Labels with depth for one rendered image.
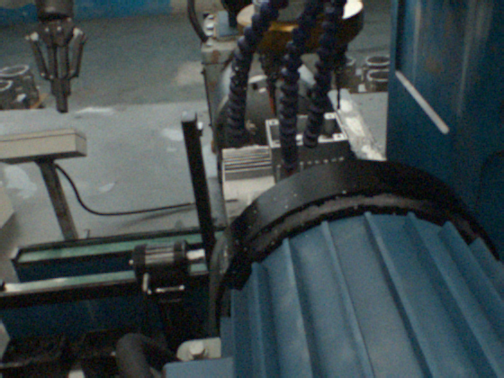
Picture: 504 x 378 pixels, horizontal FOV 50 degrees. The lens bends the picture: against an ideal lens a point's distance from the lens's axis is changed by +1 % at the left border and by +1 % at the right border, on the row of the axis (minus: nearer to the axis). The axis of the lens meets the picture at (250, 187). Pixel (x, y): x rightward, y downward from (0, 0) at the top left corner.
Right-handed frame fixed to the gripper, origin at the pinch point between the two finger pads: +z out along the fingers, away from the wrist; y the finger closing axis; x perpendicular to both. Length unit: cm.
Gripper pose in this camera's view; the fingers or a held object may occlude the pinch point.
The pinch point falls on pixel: (61, 95)
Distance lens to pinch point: 123.0
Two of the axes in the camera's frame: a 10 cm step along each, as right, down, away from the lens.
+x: 0.2, 1.0, 9.9
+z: 1.1, 9.9, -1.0
